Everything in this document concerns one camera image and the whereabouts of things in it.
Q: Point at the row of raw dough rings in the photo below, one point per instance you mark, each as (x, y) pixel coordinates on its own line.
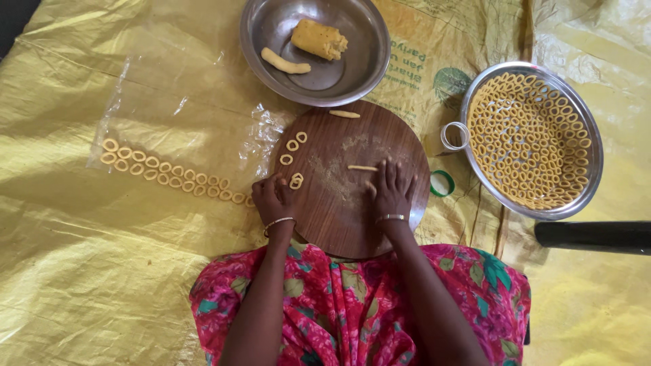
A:
(173, 170)

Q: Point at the pink floral dress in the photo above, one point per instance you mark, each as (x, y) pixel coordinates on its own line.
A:
(346, 310)

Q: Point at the person's left hand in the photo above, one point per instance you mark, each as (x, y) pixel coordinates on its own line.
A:
(269, 202)

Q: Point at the black cylindrical object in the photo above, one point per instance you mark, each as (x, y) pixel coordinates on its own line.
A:
(595, 237)

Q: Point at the steel bowl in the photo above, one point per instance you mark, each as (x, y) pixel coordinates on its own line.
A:
(356, 76)

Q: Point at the silver wrist bangle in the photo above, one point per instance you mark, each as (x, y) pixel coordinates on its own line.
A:
(392, 217)

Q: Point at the green round lid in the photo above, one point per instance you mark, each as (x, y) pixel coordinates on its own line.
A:
(442, 183)

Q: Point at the yellow plain woven sack sheet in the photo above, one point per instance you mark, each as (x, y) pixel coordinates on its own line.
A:
(600, 305)

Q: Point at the person's right hand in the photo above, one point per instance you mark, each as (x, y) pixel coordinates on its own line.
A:
(392, 198)

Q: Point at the thin gold wrist bangle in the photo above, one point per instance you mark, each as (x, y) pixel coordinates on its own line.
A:
(278, 220)

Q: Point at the short dough stick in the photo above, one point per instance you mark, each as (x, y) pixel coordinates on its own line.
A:
(344, 114)

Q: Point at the yellow printed woven sack sheet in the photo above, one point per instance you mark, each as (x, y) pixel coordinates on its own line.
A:
(101, 254)

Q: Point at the yellow dough lump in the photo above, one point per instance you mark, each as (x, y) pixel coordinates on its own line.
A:
(319, 39)

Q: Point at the round wooden board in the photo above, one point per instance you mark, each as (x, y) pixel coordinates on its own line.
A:
(335, 203)

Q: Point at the thick dough roll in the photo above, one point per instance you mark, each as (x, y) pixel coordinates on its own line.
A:
(284, 62)

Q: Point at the heap of dough rings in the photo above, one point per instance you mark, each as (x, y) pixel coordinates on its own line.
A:
(529, 142)

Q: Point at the clear plastic sheet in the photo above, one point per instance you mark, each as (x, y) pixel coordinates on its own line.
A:
(168, 117)

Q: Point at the thin dough strand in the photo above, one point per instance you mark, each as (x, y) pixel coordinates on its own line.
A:
(361, 167)

